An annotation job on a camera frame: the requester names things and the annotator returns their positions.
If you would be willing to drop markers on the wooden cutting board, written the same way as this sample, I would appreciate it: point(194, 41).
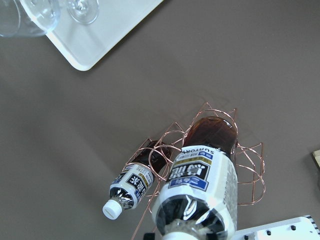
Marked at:
point(316, 158)

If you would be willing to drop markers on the tea bottle white cap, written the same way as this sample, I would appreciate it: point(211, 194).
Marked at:
point(200, 196)

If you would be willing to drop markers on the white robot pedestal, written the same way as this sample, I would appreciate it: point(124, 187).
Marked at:
point(298, 228)

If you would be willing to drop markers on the tea bottle in basket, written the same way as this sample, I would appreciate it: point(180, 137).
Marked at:
point(131, 185)

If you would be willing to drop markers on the clear wine glass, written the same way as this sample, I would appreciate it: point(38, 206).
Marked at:
point(36, 18)

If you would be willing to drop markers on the copper wire bottle basket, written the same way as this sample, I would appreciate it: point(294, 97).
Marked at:
point(249, 163)

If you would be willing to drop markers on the white serving tray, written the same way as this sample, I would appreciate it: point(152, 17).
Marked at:
point(83, 45)

